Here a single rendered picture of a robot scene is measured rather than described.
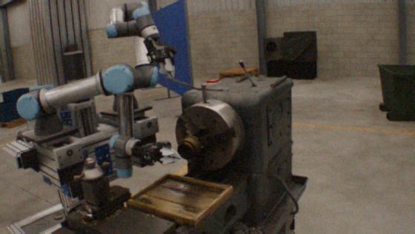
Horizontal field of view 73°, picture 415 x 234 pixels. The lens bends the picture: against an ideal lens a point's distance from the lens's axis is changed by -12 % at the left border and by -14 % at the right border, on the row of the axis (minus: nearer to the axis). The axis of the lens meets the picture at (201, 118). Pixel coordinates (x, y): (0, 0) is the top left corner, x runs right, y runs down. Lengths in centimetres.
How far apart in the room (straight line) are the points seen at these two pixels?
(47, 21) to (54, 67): 25
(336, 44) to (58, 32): 1010
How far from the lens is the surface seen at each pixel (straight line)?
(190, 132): 142
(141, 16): 152
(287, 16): 1157
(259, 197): 166
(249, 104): 149
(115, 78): 132
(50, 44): 180
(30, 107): 145
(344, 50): 1120
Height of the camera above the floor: 154
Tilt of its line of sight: 15 degrees down
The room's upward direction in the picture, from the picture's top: 5 degrees counter-clockwise
